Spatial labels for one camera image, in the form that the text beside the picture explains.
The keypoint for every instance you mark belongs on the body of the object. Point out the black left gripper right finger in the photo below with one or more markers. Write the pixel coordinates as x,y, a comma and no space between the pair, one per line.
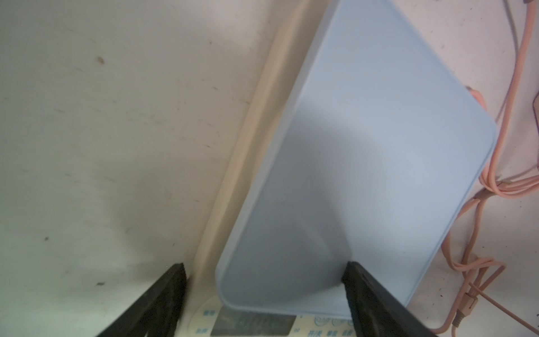
374,311

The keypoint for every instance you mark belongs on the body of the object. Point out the blue kitchen scale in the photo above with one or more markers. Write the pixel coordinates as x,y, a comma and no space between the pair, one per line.
360,146

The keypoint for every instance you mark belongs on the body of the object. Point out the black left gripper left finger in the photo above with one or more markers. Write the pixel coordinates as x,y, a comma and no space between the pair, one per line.
158,311

